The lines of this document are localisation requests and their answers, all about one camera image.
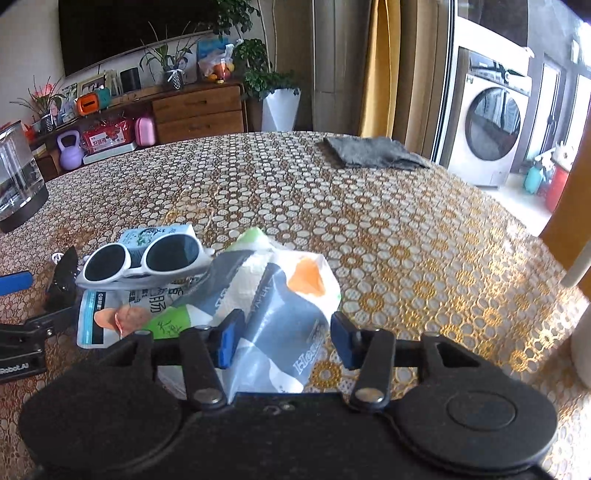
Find white blue food sachet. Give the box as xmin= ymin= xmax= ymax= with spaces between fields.
xmin=76 ymin=278 xmax=213 ymax=349

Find white tissue pack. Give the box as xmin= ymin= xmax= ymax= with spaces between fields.
xmin=156 ymin=227 xmax=343 ymax=395

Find white sunglasses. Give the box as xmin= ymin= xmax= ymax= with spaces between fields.
xmin=76 ymin=233 xmax=212 ymax=291

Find glass electric kettle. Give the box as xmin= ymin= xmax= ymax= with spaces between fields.
xmin=0 ymin=121 xmax=48 ymax=233

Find lace patterned tablecloth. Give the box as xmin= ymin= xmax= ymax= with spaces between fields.
xmin=1 ymin=132 xmax=590 ymax=479

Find purple kettlebell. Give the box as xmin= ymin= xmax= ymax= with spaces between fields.
xmin=56 ymin=130 xmax=84 ymax=171

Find red gift box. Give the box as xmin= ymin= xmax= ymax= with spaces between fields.
xmin=81 ymin=118 xmax=133 ymax=154

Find pink small case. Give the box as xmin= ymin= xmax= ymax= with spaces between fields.
xmin=134 ymin=116 xmax=157 ymax=147

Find orange clock radio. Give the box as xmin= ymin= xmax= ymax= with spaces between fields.
xmin=76 ymin=92 xmax=100 ymax=117

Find dark grey folded cloth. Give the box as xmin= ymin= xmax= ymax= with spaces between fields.
xmin=324 ymin=136 xmax=431 ymax=171

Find white pitcher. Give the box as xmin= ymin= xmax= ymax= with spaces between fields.
xmin=560 ymin=250 xmax=591 ymax=388

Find wooden drawer cabinet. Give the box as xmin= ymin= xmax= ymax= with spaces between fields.
xmin=152 ymin=83 xmax=246 ymax=144

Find white plant pot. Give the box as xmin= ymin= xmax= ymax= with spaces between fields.
xmin=260 ymin=89 xmax=301 ymax=132

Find yellow curtain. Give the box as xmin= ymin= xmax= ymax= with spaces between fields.
xmin=359 ymin=0 xmax=402 ymax=137

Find green leafy plant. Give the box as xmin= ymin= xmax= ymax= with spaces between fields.
xmin=211 ymin=0 xmax=301 ymax=101

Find black television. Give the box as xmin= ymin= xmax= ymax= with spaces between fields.
xmin=58 ymin=0 xmax=219 ymax=76

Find bag of fruit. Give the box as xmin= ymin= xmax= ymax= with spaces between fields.
xmin=197 ymin=37 xmax=243 ymax=84

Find white washing machine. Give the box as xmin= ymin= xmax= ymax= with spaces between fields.
xmin=441 ymin=16 xmax=534 ymax=188

